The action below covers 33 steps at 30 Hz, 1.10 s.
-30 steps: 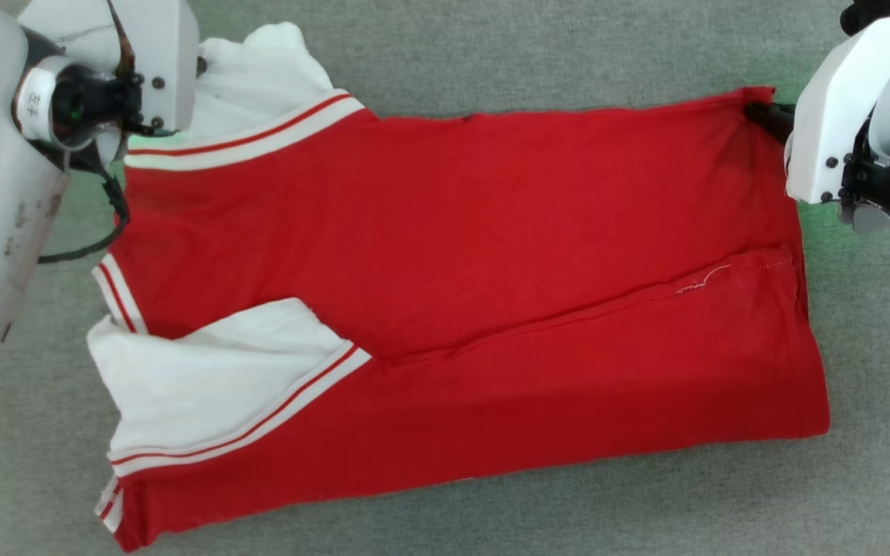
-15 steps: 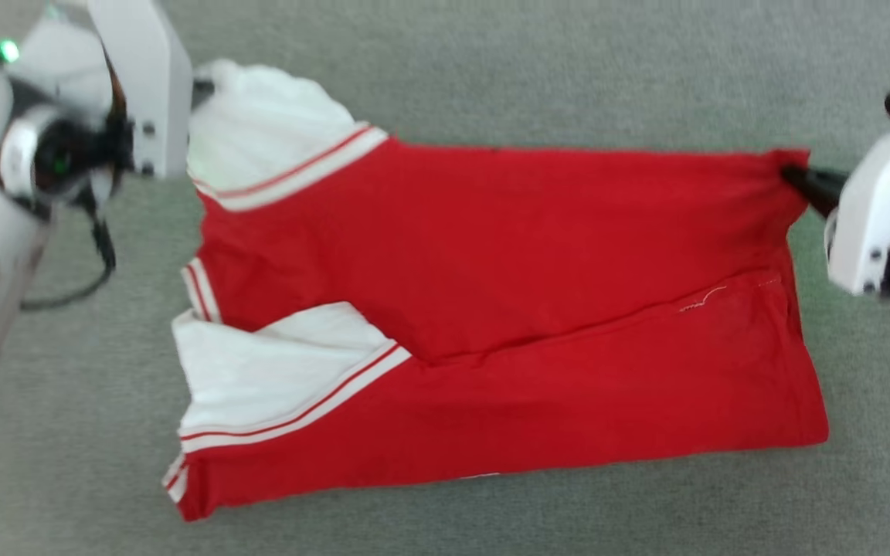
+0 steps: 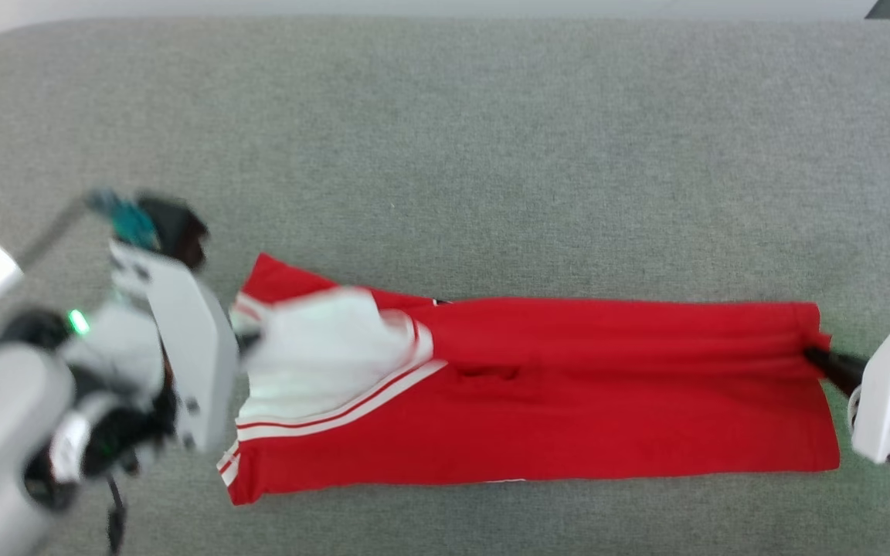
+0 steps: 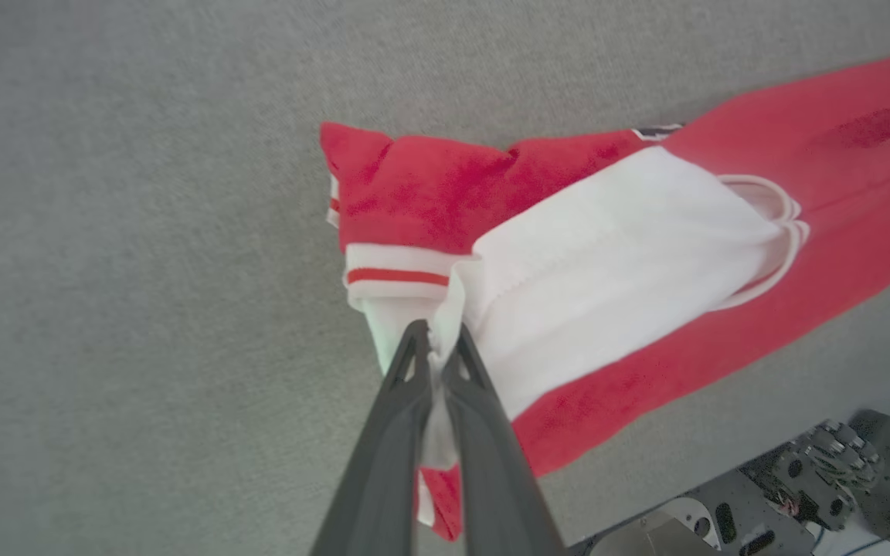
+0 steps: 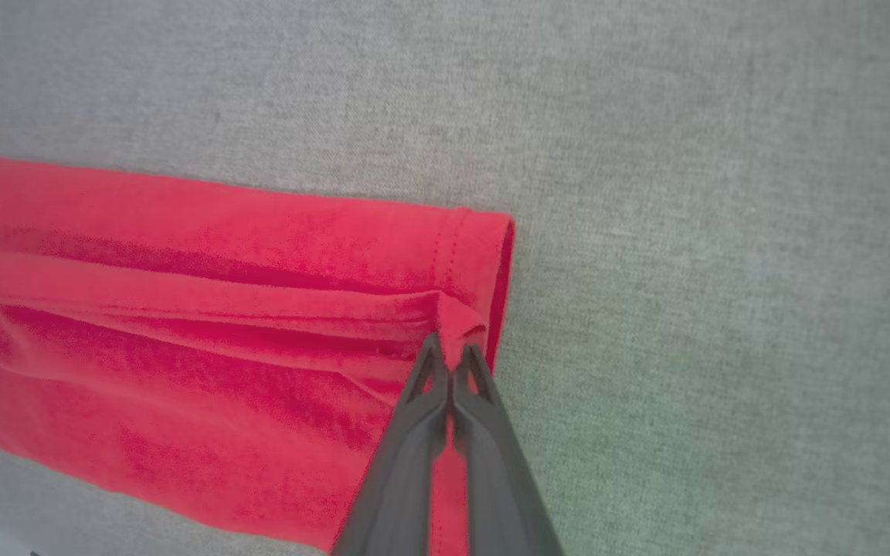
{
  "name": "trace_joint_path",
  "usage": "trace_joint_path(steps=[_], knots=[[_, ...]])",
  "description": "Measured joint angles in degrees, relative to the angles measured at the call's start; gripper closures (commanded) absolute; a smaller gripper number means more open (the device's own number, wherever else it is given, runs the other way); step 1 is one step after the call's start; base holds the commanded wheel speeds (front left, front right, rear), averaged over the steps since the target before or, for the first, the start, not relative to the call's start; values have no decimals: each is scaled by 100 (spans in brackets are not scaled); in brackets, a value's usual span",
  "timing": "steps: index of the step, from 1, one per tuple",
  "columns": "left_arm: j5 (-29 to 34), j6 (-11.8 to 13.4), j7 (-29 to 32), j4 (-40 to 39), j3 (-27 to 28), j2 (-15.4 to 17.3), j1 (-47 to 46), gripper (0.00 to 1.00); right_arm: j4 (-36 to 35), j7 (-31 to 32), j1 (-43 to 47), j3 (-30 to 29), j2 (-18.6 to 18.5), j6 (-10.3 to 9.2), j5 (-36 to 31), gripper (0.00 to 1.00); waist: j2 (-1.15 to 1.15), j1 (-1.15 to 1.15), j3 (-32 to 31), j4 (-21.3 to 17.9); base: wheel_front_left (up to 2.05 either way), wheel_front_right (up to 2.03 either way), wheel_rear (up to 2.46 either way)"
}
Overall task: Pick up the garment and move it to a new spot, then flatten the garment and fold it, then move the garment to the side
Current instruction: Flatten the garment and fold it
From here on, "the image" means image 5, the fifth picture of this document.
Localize grey fabric sofa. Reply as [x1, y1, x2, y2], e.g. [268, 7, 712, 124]
[0, 0, 890, 556]

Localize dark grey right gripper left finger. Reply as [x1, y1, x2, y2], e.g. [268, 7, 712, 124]
[329, 333, 453, 556]

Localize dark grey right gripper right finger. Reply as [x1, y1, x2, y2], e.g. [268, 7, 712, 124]
[451, 342, 566, 556]

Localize red and white shirt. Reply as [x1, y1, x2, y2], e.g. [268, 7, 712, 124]
[0, 156, 517, 556]

